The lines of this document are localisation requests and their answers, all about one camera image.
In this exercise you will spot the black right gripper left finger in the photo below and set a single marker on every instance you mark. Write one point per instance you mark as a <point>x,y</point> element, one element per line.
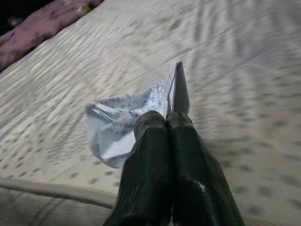
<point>145,169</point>

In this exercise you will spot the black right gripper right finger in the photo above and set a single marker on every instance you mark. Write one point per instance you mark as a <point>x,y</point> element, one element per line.
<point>200,179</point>

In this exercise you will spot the handwritten white paper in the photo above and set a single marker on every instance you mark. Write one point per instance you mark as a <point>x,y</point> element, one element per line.
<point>113,131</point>

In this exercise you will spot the patterned white mattress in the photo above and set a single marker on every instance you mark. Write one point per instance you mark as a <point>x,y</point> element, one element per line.
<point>70,82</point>

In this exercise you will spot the purple cartoon mouse blanket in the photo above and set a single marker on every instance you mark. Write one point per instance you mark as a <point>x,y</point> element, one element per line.
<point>35,30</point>

